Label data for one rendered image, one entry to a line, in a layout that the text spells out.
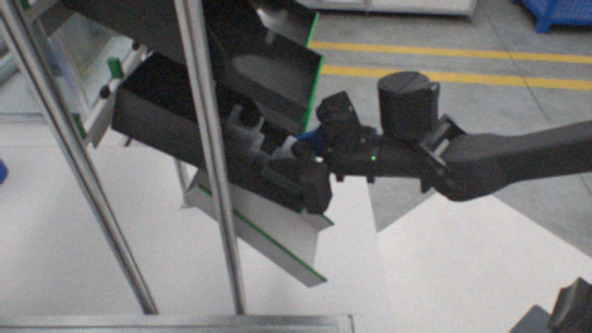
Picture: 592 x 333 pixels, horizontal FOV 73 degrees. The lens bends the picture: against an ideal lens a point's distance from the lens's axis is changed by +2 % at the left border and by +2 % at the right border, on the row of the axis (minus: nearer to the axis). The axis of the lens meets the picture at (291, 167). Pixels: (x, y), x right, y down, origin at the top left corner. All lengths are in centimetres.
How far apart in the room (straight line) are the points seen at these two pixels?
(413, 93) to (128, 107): 34
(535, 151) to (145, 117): 43
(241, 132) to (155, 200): 58
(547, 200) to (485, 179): 216
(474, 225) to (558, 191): 166
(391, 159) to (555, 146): 17
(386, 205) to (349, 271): 135
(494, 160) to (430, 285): 53
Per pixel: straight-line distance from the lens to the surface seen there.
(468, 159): 45
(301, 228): 77
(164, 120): 52
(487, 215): 112
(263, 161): 59
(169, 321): 77
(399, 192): 233
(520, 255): 107
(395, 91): 45
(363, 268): 92
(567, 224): 254
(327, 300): 87
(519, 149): 45
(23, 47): 48
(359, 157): 50
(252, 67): 51
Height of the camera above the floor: 162
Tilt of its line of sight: 42 degrees down
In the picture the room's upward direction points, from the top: straight up
